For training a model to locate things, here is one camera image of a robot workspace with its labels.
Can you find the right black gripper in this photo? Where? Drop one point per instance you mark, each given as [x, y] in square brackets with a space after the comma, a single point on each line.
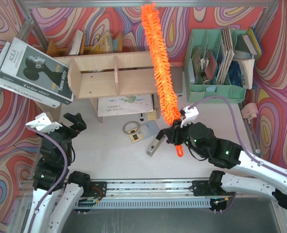
[173, 135]

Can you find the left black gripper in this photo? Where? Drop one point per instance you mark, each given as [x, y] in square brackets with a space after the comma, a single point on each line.
[67, 128]

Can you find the small stapler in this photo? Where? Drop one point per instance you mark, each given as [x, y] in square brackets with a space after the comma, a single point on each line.
[156, 143]

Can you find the orange microfiber duster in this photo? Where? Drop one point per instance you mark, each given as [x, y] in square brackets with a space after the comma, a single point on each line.
[159, 57]

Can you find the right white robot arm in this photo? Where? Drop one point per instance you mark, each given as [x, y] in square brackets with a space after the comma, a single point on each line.
[238, 169]

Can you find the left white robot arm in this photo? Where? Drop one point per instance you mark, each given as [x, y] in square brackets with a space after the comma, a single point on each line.
[55, 190]

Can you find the light wooden bookshelf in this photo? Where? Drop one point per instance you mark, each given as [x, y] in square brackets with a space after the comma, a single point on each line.
[112, 74]

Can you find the spiral sketchbook with frog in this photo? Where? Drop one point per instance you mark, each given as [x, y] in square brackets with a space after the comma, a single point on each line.
[125, 105]

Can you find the small beige box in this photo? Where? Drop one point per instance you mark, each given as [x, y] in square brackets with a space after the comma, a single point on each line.
[135, 136]

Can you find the pink pig figurine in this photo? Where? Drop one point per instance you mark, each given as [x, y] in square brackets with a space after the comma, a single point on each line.
[249, 112]

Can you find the mint green desk organizer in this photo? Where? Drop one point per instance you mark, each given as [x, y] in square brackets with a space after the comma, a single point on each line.
[222, 42]

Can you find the grey notebook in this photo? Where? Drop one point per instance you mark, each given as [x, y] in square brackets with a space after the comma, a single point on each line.
[176, 76]

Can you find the red brown booklet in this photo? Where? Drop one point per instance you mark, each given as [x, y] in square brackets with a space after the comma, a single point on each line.
[211, 65]

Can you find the blue patterned book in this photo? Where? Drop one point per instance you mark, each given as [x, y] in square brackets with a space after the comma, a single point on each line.
[235, 74]

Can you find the white book in rack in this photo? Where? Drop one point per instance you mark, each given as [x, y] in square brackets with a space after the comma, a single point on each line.
[75, 45]

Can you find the yellow book in rack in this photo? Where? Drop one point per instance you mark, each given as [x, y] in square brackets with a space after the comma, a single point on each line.
[104, 45]

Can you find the large Twins story magazine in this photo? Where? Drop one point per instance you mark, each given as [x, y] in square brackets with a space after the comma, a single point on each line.
[30, 68]

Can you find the white open book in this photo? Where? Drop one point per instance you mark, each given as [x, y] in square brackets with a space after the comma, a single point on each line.
[247, 68]

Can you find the white book under magazine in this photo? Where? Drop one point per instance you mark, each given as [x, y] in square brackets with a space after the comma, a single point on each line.
[21, 90]

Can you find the grey book on organizer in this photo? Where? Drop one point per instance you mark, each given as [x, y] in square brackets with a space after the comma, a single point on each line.
[244, 46]

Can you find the blue yellow book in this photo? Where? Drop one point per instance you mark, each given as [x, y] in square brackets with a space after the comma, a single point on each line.
[251, 33]

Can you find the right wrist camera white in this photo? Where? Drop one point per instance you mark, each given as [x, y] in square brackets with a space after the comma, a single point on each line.
[189, 116]

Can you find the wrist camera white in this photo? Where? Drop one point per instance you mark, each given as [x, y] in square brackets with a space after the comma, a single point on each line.
[44, 123]
[189, 116]

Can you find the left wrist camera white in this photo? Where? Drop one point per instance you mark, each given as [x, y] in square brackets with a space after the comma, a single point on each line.
[44, 123]

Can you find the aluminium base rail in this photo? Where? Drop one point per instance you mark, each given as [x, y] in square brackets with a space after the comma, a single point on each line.
[168, 193]

